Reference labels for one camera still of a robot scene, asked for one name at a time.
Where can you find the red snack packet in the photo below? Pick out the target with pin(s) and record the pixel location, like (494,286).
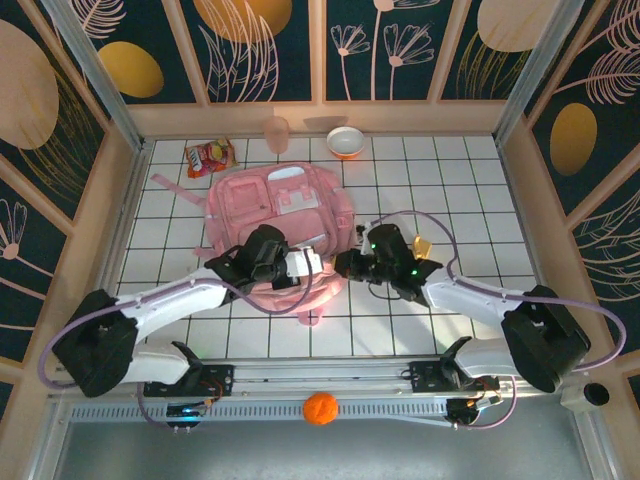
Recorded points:
(212,159)

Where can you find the yellow glue bottle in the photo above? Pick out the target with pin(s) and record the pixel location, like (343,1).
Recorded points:
(423,247)

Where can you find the orange ball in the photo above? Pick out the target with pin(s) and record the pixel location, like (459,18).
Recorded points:
(320,409)

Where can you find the white block black knob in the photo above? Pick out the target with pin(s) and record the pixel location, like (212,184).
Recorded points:
(595,395)

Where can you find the pink backpack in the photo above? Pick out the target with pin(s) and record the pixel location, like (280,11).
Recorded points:
(260,200)

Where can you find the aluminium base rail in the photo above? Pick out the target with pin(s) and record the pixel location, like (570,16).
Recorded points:
(325,375)

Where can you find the white orange bowl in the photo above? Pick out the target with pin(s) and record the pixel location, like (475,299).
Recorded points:
(345,141)

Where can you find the pink plastic cup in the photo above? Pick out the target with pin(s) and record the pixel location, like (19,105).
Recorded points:
(277,134)

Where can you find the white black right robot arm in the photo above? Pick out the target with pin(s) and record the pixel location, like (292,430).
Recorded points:
(470,300)

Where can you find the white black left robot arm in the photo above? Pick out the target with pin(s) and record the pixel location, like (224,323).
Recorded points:
(170,300)

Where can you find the aluminium corner post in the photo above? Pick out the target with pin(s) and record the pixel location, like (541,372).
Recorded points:
(91,65)
(537,65)

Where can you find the aluminium side rail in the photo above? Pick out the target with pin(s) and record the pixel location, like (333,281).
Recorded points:
(515,175)

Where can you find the black electronics board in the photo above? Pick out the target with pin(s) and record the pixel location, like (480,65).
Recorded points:
(186,414)
(470,410)

